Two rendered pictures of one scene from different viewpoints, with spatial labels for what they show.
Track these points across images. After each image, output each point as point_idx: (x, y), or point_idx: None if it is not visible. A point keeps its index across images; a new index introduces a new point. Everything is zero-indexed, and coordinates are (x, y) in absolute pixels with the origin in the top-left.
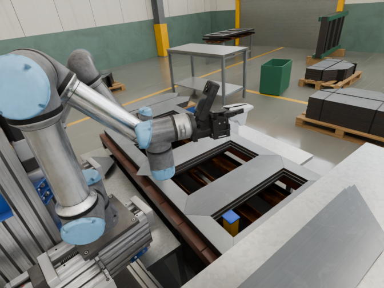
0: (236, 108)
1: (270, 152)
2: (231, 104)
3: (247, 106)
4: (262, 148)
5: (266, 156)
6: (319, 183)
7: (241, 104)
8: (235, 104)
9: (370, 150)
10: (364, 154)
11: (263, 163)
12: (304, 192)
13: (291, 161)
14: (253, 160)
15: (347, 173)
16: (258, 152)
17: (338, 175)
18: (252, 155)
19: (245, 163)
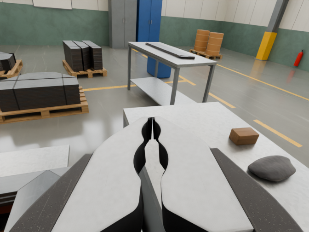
0: (214, 176)
1: (31, 175)
2: (91, 169)
3: (180, 126)
4: (12, 177)
5: (31, 185)
6: (151, 173)
7: (134, 131)
8: (106, 148)
9: (133, 113)
10: (136, 119)
11: (37, 197)
12: (159, 198)
13: (67, 167)
14: (16, 206)
15: (151, 144)
16: (11, 188)
17: (150, 151)
18: (2, 199)
19: (8, 224)
